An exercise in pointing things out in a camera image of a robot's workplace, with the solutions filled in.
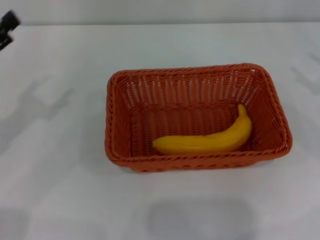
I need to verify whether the orange woven plastic basket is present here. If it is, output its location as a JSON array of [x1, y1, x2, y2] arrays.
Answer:
[[103, 63, 293, 174]]

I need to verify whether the yellow banana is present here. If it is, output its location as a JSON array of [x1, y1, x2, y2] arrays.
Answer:
[[152, 103, 253, 156]]

